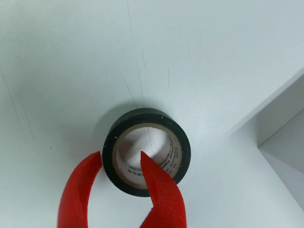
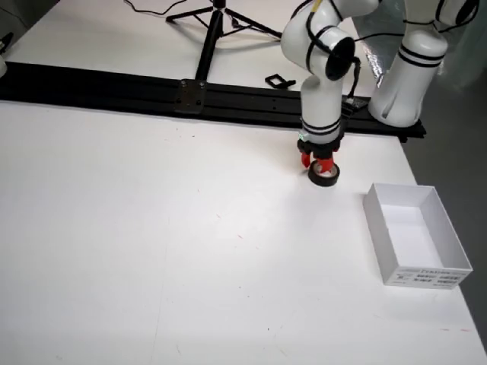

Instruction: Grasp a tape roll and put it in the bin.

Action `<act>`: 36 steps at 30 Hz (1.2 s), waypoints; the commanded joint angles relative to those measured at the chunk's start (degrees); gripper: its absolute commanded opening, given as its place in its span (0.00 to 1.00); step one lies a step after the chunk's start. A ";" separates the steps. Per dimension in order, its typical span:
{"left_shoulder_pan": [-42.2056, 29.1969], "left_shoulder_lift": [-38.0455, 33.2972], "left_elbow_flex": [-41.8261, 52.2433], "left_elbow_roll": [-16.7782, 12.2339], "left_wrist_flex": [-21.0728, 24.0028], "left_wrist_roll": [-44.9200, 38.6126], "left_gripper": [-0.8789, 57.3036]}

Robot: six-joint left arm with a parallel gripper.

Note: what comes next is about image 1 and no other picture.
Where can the black tape roll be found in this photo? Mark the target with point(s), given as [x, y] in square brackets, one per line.
[183, 147]

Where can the white cardboard box bin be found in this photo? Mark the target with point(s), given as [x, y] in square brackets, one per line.
[273, 107]

